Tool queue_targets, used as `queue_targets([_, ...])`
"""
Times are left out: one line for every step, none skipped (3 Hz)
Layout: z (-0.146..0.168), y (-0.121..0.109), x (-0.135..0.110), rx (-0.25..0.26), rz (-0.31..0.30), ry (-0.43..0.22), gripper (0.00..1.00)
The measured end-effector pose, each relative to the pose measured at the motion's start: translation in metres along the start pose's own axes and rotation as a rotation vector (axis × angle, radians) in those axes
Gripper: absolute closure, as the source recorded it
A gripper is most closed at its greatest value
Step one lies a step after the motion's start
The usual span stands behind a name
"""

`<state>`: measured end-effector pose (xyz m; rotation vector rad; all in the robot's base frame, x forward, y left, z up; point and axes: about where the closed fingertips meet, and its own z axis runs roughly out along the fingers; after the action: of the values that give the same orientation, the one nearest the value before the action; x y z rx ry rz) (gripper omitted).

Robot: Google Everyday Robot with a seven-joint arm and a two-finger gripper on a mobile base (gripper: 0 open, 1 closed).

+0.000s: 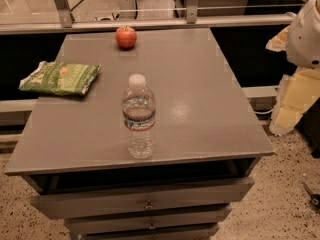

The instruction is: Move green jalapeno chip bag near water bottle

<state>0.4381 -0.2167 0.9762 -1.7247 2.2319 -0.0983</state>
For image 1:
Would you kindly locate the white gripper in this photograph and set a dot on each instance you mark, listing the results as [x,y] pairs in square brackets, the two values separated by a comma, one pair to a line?
[305,40]

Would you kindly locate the green jalapeno chip bag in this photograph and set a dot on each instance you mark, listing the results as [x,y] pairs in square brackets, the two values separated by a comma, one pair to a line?
[60,78]

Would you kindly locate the clear plastic water bottle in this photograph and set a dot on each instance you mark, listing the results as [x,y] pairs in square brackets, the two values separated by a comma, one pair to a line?
[139,112]

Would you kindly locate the black tool on floor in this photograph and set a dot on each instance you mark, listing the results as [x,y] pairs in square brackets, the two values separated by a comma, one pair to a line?
[314,198]

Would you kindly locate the red apple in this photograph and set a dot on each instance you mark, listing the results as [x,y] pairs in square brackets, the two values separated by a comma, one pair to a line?
[125,37]

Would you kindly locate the middle grey drawer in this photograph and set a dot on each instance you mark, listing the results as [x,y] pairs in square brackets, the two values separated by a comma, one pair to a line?
[148,220]

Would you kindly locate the grey drawer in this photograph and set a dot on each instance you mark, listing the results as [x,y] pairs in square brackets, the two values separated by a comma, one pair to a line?
[146,198]
[188,232]
[148,220]

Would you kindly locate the bottom grey drawer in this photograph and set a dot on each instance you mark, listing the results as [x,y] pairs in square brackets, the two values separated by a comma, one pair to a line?
[188,232]

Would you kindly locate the grey drawer cabinet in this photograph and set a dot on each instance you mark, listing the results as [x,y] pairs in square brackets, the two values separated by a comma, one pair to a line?
[159,149]

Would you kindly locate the top grey drawer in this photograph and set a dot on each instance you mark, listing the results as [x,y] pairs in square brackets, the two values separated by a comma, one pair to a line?
[146,198]

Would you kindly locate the metal guard rail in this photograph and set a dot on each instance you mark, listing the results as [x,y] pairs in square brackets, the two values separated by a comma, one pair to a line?
[70,16]

